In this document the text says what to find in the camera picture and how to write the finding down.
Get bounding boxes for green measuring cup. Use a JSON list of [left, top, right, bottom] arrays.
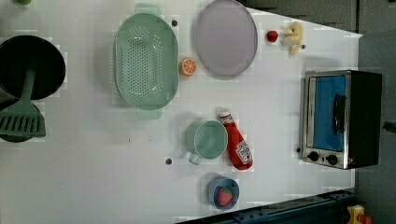
[[185, 119, 228, 165]]

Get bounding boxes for orange slice toy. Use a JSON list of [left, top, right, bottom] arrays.
[[179, 58, 197, 77]]

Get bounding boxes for red ketchup bottle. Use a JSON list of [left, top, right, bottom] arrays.
[[219, 110, 253, 171]]

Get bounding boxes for blue small bowl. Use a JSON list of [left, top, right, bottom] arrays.
[[206, 175, 240, 210]]

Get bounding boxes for lilac round plate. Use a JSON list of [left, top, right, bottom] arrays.
[[194, 0, 258, 76]]

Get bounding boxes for green perforated colander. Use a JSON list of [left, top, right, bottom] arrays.
[[114, 3, 178, 119]]

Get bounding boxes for red strawberry toy in bowl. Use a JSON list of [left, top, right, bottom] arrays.
[[218, 188, 233, 206]]

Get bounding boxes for small red strawberry toy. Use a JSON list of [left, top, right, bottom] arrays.
[[266, 30, 278, 43]]

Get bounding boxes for peeled banana toy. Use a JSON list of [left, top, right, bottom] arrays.
[[281, 21, 304, 56]]

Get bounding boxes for green slotted spatula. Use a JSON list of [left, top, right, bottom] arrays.
[[0, 69, 46, 137]]

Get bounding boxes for yellow red clamp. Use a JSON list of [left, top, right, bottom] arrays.
[[347, 204, 373, 224]]

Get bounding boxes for green cylinder object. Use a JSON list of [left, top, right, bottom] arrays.
[[16, 0, 32, 6]]

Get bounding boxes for dark blue metal frame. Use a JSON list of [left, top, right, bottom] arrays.
[[178, 190, 357, 224]]

